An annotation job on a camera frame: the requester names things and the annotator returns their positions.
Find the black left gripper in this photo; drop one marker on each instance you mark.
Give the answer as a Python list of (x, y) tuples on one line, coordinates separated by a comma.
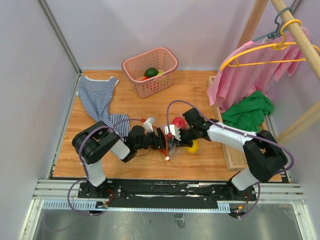
[(159, 142)]

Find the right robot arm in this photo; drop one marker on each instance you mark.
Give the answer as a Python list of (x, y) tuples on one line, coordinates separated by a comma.
[(264, 157)]

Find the blue white striped shirt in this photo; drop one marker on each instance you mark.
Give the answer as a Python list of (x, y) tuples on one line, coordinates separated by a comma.
[(96, 97)]

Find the pink shirt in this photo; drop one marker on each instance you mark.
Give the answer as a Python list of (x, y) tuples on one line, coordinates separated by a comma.
[(233, 84)]

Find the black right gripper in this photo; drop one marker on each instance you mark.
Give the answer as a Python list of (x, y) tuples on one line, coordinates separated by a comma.
[(182, 142)]

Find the yellow clothes hanger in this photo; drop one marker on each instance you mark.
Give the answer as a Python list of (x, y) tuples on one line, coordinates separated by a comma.
[(267, 48)]

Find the clear zip top bag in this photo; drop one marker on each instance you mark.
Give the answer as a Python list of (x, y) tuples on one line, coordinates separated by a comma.
[(173, 150)]

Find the pink plastic basket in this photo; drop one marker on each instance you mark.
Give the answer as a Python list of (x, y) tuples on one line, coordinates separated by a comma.
[(160, 58)]

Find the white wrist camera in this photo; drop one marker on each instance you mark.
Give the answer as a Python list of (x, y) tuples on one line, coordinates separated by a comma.
[(172, 131), (148, 124)]

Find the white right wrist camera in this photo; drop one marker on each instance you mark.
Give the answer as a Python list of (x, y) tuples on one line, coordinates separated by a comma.
[(172, 131)]

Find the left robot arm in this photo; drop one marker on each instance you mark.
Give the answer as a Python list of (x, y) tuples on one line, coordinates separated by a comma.
[(93, 143)]

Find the fake red-yellow mango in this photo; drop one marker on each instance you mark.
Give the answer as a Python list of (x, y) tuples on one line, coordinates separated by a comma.
[(145, 78)]

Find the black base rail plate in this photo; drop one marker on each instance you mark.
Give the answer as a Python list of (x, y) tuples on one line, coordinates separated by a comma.
[(165, 194)]

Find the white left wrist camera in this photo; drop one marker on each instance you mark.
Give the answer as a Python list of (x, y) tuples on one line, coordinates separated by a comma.
[(148, 124)]

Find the fake yellow lemon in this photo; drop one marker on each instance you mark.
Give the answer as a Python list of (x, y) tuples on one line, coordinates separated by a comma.
[(194, 148)]

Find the green tank top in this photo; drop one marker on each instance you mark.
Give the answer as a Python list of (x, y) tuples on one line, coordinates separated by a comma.
[(249, 113)]

